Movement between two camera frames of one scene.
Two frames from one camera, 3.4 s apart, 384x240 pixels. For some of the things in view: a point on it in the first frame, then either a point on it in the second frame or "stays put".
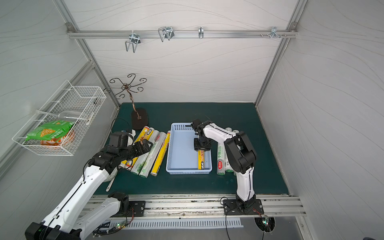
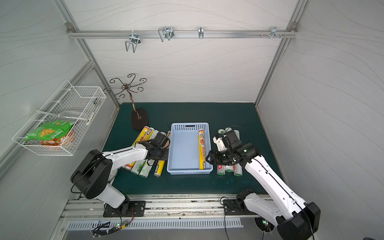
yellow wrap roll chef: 201,159 stays put
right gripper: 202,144 → 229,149
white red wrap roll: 153,155 stays put
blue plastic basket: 182,158 stays put
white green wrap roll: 139,162 stays put
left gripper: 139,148 → 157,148
